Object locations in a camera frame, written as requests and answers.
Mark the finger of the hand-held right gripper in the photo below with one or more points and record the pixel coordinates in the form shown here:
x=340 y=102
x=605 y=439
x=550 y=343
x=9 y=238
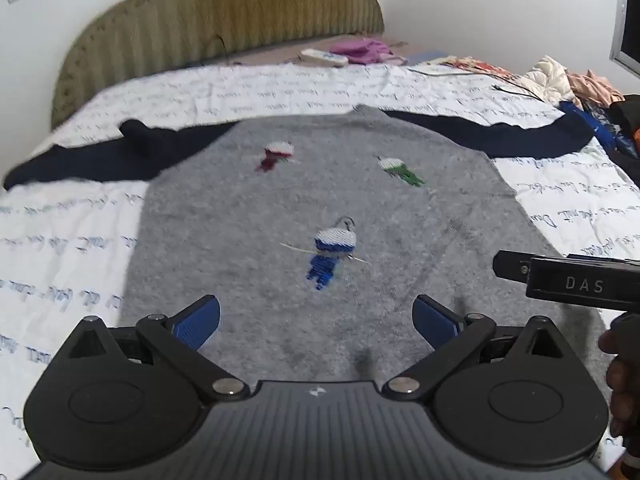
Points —
x=510 y=265

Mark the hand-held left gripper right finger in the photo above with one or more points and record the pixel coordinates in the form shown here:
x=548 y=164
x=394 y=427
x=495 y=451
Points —
x=436 y=322

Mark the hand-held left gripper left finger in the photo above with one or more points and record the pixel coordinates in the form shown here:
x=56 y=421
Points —
x=197 y=322

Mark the grey sweater with navy sleeves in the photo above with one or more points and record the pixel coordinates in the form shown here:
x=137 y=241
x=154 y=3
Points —
x=325 y=185

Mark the person's right hand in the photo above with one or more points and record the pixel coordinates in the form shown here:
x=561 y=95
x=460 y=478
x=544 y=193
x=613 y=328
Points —
x=625 y=390

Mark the white script-print blanket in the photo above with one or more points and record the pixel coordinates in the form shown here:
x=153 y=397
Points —
x=60 y=260

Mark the blue garment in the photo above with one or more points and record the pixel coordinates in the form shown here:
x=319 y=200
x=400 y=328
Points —
x=592 y=122

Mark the black garment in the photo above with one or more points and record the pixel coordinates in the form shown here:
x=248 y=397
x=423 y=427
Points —
x=627 y=115

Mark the white padded jacket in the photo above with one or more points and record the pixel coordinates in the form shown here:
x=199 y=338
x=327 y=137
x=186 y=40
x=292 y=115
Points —
x=547 y=77

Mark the pale pink garment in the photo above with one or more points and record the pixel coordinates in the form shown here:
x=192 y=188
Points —
x=595 y=87

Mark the floral cloth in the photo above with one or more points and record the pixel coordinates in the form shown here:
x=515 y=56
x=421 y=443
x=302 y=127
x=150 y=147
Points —
x=480 y=66

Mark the pink cloth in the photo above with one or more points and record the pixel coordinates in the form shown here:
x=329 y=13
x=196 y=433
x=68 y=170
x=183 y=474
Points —
x=362 y=51

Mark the dark framed window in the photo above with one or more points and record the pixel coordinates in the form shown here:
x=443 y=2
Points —
x=629 y=20

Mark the olive padded headboard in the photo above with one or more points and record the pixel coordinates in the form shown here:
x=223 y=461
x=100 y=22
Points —
x=225 y=10

